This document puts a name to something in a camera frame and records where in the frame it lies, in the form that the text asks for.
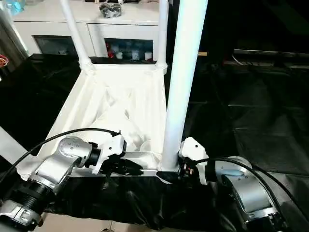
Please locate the white plastic table top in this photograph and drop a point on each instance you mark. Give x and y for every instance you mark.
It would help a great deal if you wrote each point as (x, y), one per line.
(111, 106)

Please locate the dark low shelf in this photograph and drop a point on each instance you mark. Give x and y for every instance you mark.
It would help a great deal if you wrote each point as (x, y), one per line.
(273, 54)

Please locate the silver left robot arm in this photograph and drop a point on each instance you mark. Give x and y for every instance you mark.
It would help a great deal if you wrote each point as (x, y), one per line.
(53, 164)

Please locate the black work mat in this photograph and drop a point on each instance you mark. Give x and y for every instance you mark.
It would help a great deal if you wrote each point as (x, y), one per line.
(260, 121)

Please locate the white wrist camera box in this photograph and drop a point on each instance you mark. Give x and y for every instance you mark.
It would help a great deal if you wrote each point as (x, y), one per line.
(110, 150)
(195, 154)

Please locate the white cabinet with glass doors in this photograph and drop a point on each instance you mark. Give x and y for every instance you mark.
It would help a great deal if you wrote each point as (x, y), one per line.
(82, 26)

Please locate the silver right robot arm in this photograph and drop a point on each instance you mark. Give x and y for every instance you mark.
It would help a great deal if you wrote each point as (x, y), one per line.
(246, 188)

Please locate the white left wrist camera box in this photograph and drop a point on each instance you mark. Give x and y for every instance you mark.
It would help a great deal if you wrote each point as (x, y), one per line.
(110, 150)

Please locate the shiny ornament on cabinet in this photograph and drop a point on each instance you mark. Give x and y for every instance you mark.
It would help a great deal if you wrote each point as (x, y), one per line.
(110, 9)

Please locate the small yellow tag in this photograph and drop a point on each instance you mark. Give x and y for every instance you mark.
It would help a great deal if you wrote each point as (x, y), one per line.
(203, 53)

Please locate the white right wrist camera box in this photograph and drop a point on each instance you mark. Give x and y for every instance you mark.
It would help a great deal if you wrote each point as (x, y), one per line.
(195, 154)

